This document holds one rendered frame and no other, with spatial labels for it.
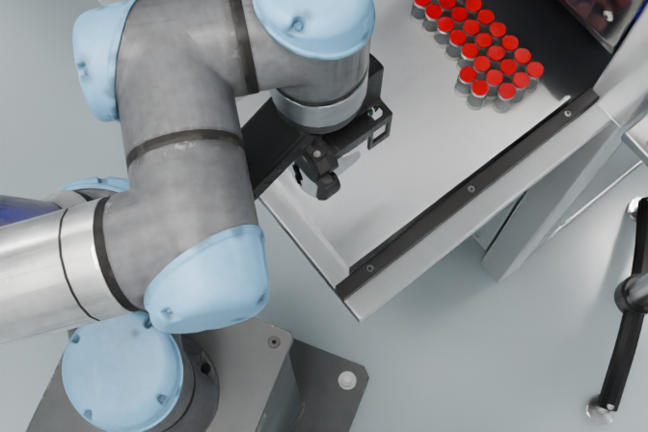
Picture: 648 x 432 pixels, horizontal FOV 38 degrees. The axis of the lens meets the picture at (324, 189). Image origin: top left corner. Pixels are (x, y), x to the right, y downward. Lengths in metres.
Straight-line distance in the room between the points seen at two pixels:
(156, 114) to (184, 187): 0.05
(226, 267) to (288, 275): 1.46
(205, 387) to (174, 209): 0.59
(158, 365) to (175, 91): 0.43
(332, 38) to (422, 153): 0.58
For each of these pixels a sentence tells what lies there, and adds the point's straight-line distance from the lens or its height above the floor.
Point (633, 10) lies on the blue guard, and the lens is 1.05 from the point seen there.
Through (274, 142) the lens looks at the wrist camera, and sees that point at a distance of 0.75.
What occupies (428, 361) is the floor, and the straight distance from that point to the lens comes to 1.98.
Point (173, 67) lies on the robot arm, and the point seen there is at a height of 1.43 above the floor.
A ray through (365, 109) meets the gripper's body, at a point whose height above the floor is 1.23.
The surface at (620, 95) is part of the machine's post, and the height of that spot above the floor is 0.94.
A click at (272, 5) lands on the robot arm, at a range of 0.58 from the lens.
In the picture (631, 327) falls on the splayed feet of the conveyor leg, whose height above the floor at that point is 0.13.
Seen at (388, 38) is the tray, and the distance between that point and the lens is 1.21.
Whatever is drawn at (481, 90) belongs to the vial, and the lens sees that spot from 1.14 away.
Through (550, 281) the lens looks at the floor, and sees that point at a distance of 2.06.
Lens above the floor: 1.95
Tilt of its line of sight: 72 degrees down
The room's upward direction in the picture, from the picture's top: 1 degrees counter-clockwise
